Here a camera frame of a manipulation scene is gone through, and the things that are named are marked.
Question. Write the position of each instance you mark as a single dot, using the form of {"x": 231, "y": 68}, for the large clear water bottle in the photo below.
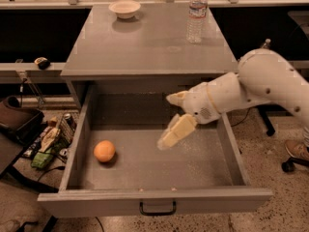
{"x": 196, "y": 17}

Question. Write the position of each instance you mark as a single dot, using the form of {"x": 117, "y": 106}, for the orange fruit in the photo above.
{"x": 104, "y": 151}

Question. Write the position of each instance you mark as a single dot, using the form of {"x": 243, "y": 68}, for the green snack bag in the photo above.
{"x": 41, "y": 160}

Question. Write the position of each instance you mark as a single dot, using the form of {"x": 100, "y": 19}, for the black drawer handle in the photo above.
{"x": 157, "y": 210}

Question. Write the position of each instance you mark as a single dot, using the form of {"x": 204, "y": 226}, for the brown shoe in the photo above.
{"x": 297, "y": 149}

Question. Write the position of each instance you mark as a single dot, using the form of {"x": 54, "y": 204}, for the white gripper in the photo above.
{"x": 199, "y": 102}

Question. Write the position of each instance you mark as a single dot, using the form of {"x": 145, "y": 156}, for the black yellow tape measure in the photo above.
{"x": 42, "y": 63}

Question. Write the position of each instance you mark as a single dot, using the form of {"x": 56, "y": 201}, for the black chair caster wheel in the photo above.
{"x": 288, "y": 166}

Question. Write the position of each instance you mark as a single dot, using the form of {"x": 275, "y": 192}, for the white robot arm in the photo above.
{"x": 264, "y": 76}

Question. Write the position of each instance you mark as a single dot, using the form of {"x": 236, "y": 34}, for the open grey top drawer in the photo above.
{"x": 204, "y": 173}

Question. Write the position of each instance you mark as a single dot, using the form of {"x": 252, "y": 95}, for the white ceramic bowl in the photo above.
{"x": 124, "y": 9}

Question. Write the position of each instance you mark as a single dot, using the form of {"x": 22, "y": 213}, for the grey cabinet with top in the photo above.
{"x": 153, "y": 42}

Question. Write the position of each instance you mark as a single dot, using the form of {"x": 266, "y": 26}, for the wire basket with snacks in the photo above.
{"x": 62, "y": 133}

